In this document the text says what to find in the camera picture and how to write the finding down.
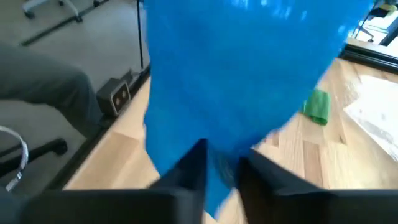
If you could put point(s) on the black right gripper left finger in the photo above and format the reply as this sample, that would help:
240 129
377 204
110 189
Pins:
109 207

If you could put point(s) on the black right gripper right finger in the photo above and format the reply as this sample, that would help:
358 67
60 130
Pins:
311 207

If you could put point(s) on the green elastic bandage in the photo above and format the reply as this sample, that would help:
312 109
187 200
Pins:
317 107

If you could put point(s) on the blue elastic bandage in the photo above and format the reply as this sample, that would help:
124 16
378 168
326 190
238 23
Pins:
233 77

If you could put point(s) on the black office chair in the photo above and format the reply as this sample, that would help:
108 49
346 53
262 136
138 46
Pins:
31 155

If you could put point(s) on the clear plastic bag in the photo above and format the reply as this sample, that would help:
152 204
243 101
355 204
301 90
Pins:
373 115

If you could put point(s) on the person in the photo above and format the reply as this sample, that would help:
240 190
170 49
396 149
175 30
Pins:
40 81

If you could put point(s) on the grey camera box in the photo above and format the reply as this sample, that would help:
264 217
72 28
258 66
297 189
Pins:
113 96

